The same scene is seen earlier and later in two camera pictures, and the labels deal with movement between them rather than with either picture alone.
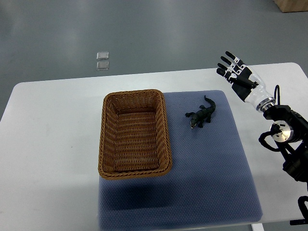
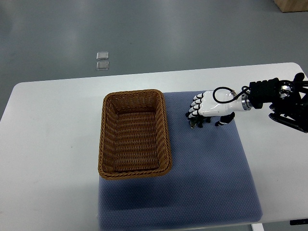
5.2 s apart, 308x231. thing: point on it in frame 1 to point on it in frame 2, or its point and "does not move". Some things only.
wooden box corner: x=292 y=6 does not move
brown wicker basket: x=134 y=139 does not move
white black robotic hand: x=245 y=83 to x=220 y=103
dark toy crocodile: x=198 y=117 does not move
